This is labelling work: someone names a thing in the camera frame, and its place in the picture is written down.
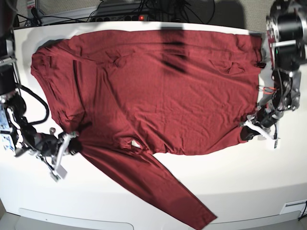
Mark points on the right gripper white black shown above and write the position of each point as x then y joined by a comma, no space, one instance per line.
51,149

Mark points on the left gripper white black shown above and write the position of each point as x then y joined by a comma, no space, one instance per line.
263,123

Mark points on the dark red long-sleeve T-shirt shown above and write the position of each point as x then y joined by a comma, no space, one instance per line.
130,95

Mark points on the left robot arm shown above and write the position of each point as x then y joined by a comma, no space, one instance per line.
287,37

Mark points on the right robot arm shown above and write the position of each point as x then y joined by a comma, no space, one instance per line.
17,135

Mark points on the white label plate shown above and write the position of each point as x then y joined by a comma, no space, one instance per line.
294,206

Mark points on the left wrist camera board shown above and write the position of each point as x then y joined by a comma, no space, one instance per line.
273,144

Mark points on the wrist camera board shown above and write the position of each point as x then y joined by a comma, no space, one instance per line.
58,174
273,144

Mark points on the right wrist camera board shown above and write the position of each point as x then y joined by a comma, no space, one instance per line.
58,174

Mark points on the black power strip red switch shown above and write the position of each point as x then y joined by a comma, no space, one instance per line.
129,17

